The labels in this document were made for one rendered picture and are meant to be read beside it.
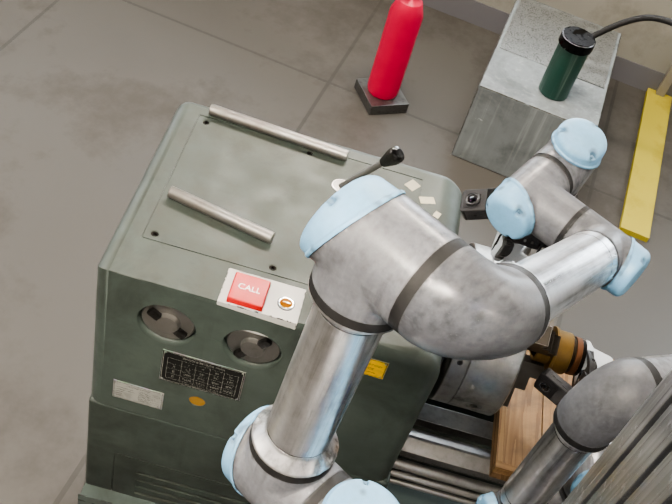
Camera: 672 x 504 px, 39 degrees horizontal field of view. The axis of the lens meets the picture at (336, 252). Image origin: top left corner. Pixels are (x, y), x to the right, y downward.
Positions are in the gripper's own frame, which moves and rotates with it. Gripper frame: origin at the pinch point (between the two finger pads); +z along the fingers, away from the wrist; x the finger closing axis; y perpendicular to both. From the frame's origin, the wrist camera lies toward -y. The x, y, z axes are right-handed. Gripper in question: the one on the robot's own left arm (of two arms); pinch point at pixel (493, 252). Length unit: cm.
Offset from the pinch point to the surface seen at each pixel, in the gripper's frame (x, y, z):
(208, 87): 152, -89, 177
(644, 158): 185, 100, 183
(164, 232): -10, -55, 6
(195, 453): -33, -41, 50
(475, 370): -13.5, 4.5, 18.4
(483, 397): -15.8, 8.0, 23.8
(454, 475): -22, 11, 52
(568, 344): -0.5, 22.5, 23.3
